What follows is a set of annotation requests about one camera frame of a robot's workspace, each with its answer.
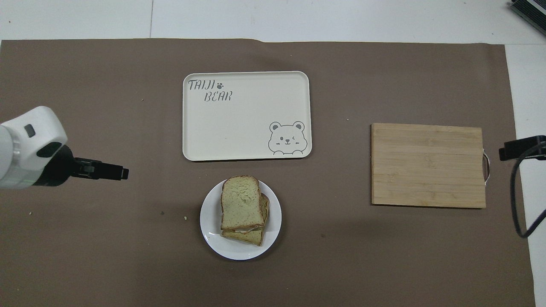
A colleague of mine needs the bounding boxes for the sandwich base with filling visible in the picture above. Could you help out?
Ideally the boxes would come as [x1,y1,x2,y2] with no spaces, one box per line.
[221,193,270,247]

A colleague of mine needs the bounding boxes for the white round plate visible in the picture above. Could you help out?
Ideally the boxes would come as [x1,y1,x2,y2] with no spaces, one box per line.
[200,178,282,261]

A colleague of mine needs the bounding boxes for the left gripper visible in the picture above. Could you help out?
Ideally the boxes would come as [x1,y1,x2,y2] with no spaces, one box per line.
[32,145,93,187]

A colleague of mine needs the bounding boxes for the green-tinted bread slice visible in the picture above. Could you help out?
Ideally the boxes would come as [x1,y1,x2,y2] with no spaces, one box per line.
[220,175,265,232]

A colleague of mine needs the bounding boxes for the cream tray with bear print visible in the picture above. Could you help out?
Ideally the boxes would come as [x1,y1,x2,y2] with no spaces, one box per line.
[182,71,313,162]

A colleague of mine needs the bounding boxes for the black cable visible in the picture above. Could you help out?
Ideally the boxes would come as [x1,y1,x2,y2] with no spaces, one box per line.
[510,143,546,239]

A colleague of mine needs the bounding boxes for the wooden cutting board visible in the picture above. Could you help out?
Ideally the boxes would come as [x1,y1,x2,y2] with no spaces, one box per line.
[370,123,491,209]

